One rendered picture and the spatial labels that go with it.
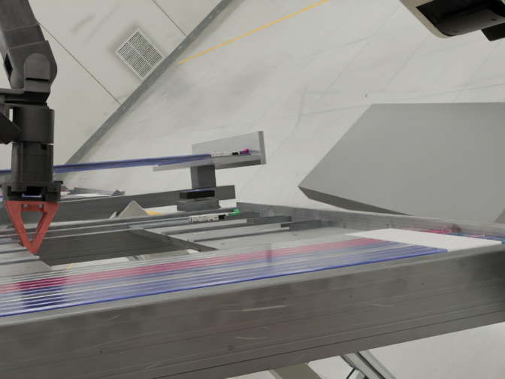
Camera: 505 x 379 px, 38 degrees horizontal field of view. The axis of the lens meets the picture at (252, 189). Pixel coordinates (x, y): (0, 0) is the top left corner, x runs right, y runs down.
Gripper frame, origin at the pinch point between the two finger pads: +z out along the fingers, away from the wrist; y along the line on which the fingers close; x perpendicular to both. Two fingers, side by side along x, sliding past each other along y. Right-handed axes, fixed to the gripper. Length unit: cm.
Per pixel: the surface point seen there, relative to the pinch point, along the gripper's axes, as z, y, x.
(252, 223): -3.9, 12.1, 28.8
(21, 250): -0.4, 12.1, -2.6
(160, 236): -2.0, 9.2, 16.1
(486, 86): -50, -96, 168
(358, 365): 23, -11, 62
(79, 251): 1.3, -8.2, 8.4
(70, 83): -138, -746, 137
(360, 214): -5.8, 30.6, 34.9
